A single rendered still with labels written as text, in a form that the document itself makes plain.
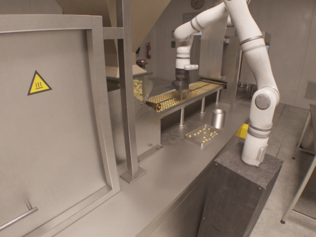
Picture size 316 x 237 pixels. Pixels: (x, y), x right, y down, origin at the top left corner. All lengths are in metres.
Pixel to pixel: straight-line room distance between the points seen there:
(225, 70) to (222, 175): 0.92
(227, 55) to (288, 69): 3.54
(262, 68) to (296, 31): 4.21
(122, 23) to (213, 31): 1.06
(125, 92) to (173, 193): 0.37
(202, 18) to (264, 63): 0.33
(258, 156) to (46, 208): 0.77
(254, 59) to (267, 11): 4.35
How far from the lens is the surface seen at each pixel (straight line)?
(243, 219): 0.92
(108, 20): 0.62
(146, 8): 0.69
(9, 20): 0.40
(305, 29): 4.95
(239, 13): 0.76
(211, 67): 1.49
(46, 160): 0.50
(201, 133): 1.02
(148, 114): 0.76
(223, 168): 0.81
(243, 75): 1.54
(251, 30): 0.74
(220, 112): 1.15
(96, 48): 0.46
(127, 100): 0.55
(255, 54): 0.72
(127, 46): 0.53
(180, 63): 0.94
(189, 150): 0.87
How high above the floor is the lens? 1.27
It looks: 24 degrees down
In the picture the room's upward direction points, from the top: straight up
